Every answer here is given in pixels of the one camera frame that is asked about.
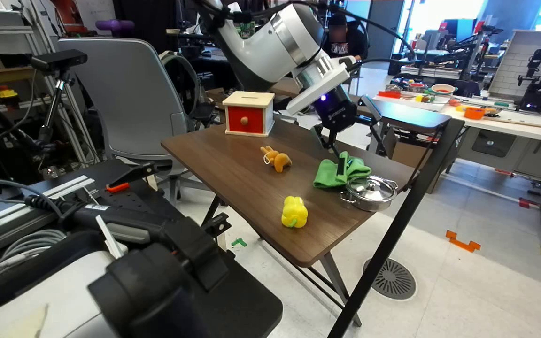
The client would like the aluminium extrusion rail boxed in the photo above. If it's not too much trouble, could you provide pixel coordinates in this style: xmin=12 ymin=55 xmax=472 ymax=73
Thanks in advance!
xmin=0 ymin=173 xmax=98 ymax=267

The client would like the dark wooden side table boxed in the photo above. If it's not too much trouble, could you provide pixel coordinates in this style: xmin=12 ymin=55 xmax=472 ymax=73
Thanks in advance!
xmin=249 ymin=75 xmax=453 ymax=160

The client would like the small orange clip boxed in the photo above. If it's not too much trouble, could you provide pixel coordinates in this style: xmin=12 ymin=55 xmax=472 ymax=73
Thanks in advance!
xmin=104 ymin=180 xmax=132 ymax=197

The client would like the long white work table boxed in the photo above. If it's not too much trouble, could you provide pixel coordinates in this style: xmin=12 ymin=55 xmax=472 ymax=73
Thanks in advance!
xmin=375 ymin=85 xmax=541 ymax=190

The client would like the black slanted pole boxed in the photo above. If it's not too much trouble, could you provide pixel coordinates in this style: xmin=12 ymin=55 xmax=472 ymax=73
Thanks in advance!
xmin=326 ymin=117 xmax=467 ymax=338

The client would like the black metal table frame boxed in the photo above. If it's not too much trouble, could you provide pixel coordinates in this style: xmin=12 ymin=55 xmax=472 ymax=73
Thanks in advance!
xmin=200 ymin=195 xmax=365 ymax=329

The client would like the black padded equipment mount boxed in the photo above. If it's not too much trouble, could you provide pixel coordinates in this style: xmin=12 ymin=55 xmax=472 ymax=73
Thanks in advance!
xmin=0 ymin=158 xmax=286 ymax=338

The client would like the yellow plush toy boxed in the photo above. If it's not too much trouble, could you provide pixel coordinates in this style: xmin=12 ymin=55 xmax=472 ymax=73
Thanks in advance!
xmin=281 ymin=194 xmax=313 ymax=231

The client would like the green microfibre towel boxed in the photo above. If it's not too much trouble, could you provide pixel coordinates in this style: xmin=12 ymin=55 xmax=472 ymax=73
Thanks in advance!
xmin=313 ymin=150 xmax=375 ymax=192

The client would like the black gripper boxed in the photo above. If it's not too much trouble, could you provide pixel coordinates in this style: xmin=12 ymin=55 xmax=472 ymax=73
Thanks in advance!
xmin=313 ymin=90 xmax=361 ymax=184

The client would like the orange floor tape marker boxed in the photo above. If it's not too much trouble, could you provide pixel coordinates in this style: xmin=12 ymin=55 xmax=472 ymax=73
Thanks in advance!
xmin=444 ymin=229 xmax=484 ymax=255

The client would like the red wooden drawer box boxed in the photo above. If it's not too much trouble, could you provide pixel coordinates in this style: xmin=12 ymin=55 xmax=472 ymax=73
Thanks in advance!
xmin=221 ymin=90 xmax=279 ymax=139

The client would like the orange plush toy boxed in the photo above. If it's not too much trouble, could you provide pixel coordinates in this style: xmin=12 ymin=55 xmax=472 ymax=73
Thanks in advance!
xmin=258 ymin=143 xmax=296 ymax=175

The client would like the grey cable bundle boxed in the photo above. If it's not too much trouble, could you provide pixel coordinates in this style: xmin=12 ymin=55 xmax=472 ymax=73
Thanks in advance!
xmin=0 ymin=227 xmax=70 ymax=291

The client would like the seated person in black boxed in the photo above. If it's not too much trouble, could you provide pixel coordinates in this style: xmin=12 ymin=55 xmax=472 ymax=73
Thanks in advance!
xmin=322 ymin=9 xmax=371 ymax=64

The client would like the round metal floor drain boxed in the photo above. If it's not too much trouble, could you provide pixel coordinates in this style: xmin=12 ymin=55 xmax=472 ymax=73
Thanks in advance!
xmin=363 ymin=257 xmax=420 ymax=302

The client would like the grey office chair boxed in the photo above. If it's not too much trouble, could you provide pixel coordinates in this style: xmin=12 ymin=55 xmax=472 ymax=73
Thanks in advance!
xmin=57 ymin=36 xmax=192 ymax=190

